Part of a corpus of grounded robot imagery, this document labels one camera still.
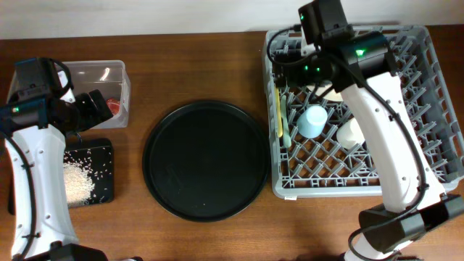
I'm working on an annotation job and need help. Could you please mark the rectangular black tray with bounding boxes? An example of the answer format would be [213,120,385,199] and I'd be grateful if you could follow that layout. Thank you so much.
[7,136,115,215]

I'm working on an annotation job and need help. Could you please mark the round black tray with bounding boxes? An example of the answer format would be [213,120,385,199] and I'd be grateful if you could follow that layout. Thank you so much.
[142,100,270,223]

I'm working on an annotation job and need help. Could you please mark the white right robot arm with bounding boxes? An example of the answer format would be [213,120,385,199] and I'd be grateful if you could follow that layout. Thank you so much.
[278,1,463,260]

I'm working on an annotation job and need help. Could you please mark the pile of white rice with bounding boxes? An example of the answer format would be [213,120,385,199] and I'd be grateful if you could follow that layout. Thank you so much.
[62,148,112,206]

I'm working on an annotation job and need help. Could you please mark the grey dishwasher rack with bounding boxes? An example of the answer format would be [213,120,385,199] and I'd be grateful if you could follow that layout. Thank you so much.
[262,25,463,200]

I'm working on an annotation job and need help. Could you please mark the clear plastic waste bin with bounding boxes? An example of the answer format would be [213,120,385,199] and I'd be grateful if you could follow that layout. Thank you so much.
[1,57,130,136]

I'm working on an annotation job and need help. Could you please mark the large cream bowl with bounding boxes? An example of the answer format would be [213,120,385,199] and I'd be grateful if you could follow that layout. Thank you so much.
[307,81,343,102]

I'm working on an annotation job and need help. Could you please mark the light green plastic spoon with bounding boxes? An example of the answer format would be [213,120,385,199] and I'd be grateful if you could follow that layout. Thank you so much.
[280,95,291,149]

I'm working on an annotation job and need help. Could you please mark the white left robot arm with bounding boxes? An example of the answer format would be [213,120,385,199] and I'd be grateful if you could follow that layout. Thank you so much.
[1,57,112,260]

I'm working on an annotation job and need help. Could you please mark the light blue cup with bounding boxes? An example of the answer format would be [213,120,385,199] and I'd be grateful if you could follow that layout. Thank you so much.
[297,105,328,138]

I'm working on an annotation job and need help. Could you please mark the red snack wrapper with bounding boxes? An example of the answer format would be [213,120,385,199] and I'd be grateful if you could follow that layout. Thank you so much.
[106,99,120,115]

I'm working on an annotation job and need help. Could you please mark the yellow plastic spoon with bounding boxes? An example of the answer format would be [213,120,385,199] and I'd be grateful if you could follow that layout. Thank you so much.
[274,88,283,138]

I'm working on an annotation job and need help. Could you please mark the white cup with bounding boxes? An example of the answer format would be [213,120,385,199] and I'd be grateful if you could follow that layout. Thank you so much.
[336,117,365,149]

